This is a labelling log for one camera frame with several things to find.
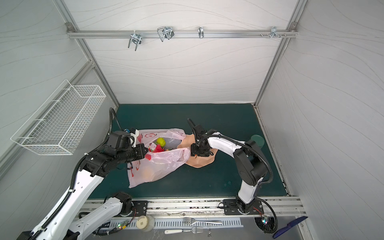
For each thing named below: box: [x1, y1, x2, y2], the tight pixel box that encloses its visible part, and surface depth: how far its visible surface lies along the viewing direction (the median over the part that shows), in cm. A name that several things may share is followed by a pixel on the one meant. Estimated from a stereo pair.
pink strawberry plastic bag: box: [127, 128, 191, 189], surface depth 75 cm
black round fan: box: [254, 216, 278, 234], surface depth 73 cm
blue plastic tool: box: [272, 216, 309, 239], surface depth 71 cm
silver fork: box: [182, 217, 223, 225], surface depth 72 cm
